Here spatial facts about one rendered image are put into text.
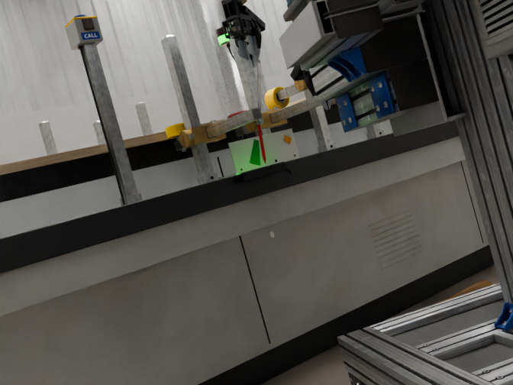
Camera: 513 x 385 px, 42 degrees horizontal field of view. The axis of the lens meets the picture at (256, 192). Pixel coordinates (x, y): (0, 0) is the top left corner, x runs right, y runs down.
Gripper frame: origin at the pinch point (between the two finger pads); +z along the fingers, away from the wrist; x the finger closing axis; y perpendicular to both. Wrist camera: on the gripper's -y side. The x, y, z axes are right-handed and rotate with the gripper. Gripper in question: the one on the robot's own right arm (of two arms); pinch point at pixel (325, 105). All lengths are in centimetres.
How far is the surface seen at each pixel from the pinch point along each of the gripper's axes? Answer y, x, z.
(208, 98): -778, 503, -149
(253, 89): -24.5, -4.6, -13.0
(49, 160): -46, -67, -7
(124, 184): -25, -56, 6
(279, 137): -24.1, -0.2, 3.6
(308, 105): -5.3, -1.5, -2.1
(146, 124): -133, 16, -26
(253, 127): -25.0, -8.5, -1.2
